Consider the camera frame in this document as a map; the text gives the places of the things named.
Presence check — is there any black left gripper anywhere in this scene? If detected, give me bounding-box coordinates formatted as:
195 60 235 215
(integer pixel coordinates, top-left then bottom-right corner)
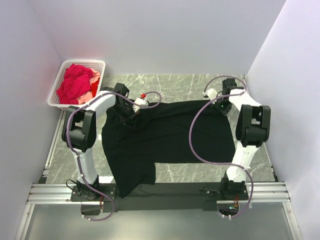
111 102 140 129

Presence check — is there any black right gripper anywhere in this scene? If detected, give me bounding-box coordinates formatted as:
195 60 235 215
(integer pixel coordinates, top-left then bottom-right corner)
210 95 233 117

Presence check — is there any black t shirt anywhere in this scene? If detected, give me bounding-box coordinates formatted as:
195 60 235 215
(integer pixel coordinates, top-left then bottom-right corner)
101 100 235 198

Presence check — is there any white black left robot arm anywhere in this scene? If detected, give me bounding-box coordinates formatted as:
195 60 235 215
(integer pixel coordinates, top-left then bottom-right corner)
61 83 149 201

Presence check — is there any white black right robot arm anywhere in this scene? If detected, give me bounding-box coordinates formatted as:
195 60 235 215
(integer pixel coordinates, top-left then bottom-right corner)
205 75 271 200

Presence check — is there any orange red t shirt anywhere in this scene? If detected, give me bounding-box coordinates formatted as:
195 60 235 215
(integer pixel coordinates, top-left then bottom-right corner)
91 78 100 98

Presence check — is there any white plastic laundry basket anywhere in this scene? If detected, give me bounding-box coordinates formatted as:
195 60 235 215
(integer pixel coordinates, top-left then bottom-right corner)
47 59 106 111

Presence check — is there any black base crossbar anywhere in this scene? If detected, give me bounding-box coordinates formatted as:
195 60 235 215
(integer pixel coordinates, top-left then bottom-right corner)
70 182 251 216

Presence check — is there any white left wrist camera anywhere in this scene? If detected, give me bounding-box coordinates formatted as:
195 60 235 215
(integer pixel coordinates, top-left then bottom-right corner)
132 93 149 113

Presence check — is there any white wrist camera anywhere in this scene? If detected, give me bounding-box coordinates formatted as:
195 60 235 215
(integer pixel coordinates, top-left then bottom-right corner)
203 88 218 101
132 93 149 113

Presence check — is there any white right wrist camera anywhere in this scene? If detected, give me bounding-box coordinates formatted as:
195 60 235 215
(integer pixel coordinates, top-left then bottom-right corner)
203 88 218 101

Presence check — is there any aluminium frame rail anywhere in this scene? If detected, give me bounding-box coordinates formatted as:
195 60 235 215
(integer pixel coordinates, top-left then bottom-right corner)
16 113 303 240

